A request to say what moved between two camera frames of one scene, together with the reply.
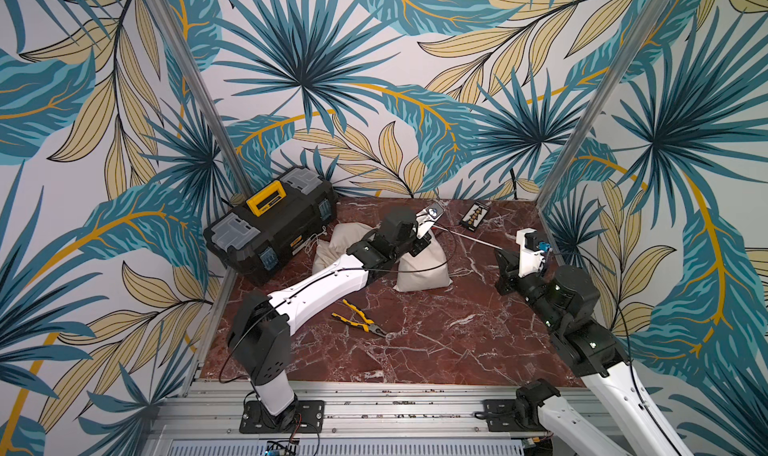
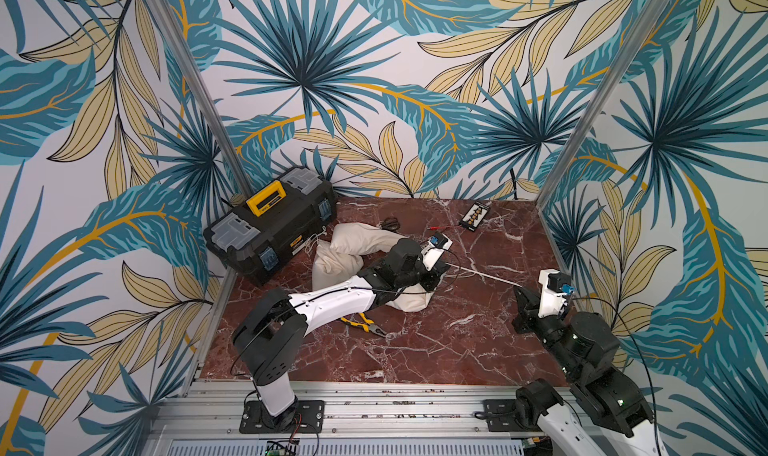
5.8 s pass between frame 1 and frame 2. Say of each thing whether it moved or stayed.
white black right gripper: moved
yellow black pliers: stayed
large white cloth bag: moved
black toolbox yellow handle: stayed
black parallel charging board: stayed
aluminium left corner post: stayed
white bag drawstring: moved
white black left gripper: moved
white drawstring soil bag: stayed
